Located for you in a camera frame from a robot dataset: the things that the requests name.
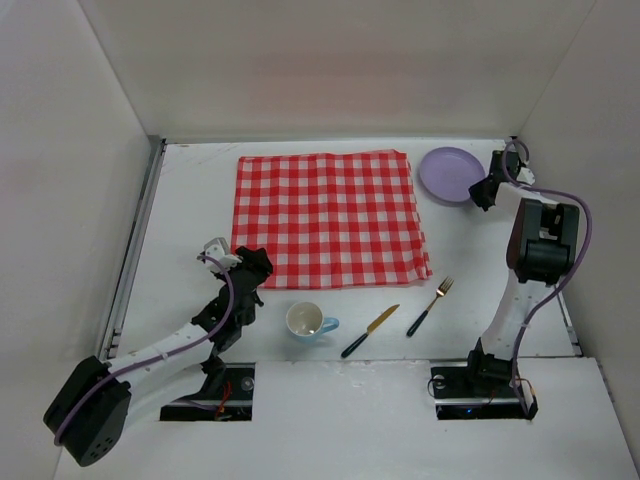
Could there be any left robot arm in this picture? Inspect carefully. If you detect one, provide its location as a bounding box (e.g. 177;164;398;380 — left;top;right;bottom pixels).
43;246;274;467

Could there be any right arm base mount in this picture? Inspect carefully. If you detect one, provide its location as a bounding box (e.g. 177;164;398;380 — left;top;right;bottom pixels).
427;362;539;421

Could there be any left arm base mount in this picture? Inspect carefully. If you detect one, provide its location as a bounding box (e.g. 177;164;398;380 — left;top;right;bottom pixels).
159;358;256;422

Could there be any white mug blue handle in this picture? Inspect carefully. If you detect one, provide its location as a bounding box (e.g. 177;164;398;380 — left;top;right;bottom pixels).
285;302;340;343

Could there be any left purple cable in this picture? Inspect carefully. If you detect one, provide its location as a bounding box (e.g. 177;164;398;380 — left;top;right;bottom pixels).
53;253;236;447

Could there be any gold knife dark handle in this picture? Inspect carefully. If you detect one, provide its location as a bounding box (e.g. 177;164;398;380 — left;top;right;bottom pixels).
340;304;400;359

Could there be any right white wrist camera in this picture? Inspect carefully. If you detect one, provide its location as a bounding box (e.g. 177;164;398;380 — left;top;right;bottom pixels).
516;162;536;186

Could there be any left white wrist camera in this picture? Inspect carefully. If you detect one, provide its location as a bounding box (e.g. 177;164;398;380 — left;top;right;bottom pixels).
196;237;242;274

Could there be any gold fork dark handle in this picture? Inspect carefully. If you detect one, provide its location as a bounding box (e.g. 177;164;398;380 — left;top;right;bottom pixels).
406;277;454;338

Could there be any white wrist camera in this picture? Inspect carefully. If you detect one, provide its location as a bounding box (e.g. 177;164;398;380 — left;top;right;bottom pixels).
196;237;242;274
516;162;536;186

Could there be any lilac plastic plate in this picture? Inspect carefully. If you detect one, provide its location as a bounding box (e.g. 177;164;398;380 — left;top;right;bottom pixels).
419;147;485;204

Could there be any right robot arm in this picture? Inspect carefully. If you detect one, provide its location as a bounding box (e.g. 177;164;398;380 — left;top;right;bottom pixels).
465;148;580;395

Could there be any red white checkered cloth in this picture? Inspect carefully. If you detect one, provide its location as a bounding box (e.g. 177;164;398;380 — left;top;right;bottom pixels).
231;149;431;290

